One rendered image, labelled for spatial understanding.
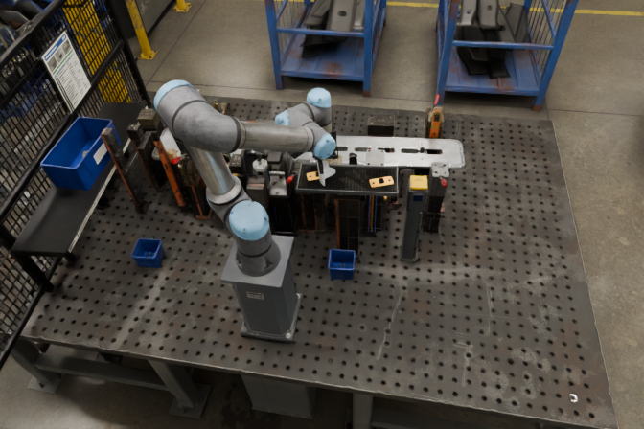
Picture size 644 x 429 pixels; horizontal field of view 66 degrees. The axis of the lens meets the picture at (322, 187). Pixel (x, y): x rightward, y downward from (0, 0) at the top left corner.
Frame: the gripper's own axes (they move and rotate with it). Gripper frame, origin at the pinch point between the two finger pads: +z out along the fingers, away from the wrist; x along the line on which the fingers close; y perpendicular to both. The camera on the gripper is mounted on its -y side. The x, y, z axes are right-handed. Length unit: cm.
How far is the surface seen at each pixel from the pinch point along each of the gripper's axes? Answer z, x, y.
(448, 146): 17, 18, 61
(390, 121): 15, 38, 41
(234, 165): 5.9, 18.4, -30.3
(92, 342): 48, -21, -97
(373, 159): 6.6, 7.7, 24.0
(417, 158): 18, 14, 46
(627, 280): 117, -15, 170
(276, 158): 2.0, 13.6, -13.6
